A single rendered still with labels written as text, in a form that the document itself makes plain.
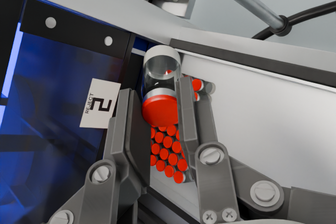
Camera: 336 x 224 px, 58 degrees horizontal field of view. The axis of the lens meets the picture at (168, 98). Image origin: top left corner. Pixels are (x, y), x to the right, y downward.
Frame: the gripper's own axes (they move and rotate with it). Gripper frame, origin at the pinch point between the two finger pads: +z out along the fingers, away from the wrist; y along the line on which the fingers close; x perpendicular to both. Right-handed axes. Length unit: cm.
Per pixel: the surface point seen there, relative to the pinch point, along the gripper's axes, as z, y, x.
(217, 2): 146, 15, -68
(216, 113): 27.8, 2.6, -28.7
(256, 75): 29.0, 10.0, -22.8
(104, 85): 30.6, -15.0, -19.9
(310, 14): 100, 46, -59
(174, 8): 50, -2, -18
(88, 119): 26.5, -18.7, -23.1
